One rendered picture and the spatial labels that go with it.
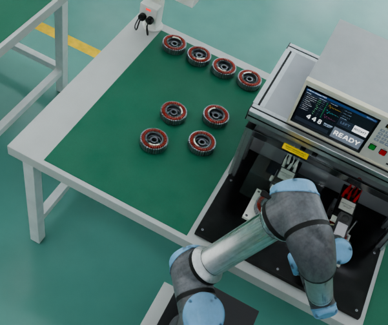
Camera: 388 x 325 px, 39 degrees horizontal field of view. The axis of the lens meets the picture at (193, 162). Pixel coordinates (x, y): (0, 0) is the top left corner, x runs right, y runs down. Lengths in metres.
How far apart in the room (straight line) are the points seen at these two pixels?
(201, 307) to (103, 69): 1.28
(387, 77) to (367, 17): 2.75
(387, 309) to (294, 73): 0.92
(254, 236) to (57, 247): 1.52
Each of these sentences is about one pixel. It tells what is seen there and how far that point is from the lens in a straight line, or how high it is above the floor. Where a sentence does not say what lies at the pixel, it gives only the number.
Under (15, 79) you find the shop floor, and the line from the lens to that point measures 3.51.
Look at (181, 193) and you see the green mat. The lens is 2.11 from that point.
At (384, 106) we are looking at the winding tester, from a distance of 1.86.
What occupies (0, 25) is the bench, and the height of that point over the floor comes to 0.75.
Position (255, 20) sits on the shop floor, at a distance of 4.23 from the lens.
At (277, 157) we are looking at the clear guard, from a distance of 1.90.
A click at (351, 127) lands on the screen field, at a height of 1.22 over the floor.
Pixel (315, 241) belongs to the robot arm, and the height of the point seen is 1.40.
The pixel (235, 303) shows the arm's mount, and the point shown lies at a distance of 1.85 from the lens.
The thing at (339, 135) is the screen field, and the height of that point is 1.16.
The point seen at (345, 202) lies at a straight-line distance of 2.08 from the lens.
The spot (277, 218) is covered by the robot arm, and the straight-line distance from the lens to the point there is 1.39.
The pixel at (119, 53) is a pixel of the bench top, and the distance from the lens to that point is 2.58.
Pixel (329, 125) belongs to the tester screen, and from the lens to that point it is 1.90.
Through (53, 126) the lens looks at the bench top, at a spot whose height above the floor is 0.75.
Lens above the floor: 2.47
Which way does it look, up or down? 51 degrees down
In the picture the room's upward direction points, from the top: 16 degrees clockwise
